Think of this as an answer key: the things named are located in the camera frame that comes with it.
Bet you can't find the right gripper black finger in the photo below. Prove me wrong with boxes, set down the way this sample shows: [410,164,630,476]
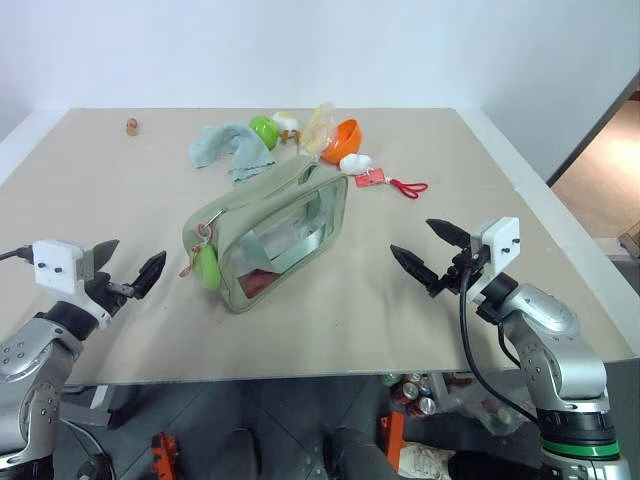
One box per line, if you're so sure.
[389,243,442,297]
[424,218,472,249]

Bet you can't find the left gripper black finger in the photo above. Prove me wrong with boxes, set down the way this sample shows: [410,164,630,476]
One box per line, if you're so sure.
[94,239,122,275]
[130,249,168,301]

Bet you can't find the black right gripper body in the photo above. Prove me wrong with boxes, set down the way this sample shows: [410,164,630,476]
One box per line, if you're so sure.
[428,248,489,299]

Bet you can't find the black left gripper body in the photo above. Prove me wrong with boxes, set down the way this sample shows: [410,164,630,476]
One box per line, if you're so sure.
[78,246,139,318]

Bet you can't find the green transparent toiletry pouch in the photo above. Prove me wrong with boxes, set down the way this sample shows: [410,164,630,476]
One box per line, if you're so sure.
[181,154,350,316]

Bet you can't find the red rectangular tag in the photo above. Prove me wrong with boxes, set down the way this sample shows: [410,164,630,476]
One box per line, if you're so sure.
[354,167,388,190]

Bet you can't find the white cloud-shaped toy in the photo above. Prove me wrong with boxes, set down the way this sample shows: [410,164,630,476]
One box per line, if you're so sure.
[338,153,376,177]

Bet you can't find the orange plastic bowl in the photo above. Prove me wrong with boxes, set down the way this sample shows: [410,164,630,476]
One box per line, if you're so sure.
[319,117,364,165]

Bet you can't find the crumpled clear plastic bag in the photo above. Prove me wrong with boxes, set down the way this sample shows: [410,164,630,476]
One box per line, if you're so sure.
[458,393,532,437]

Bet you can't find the teal cloth towel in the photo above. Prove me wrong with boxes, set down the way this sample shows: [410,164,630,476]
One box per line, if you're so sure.
[188,124,278,187]

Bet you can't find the clear plastic bag yellow contents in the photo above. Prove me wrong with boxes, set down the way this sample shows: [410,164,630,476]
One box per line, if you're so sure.
[297,101,340,159]

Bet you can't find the orange black tool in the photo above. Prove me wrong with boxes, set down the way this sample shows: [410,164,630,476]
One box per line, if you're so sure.
[149,431,181,480]

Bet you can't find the white sneaker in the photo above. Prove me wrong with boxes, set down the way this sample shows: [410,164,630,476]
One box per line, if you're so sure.
[398,441,455,480]

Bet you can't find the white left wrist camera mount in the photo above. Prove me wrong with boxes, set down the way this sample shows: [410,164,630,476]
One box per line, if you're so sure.
[31,239,113,331]

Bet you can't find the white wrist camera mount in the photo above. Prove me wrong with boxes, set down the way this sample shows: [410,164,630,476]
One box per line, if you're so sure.
[468,216,521,307]
[31,239,113,331]

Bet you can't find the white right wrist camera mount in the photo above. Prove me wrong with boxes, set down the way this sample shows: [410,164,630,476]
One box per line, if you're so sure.
[468,216,521,307]

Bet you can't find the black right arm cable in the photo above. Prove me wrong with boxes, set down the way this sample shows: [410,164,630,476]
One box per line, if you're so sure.
[459,267,542,427]

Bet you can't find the pink white cord charm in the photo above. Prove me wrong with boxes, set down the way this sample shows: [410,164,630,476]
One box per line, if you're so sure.
[179,222,215,279]

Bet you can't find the orange metal post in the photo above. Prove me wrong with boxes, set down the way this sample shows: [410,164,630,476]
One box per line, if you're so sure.
[381,410,406,472]

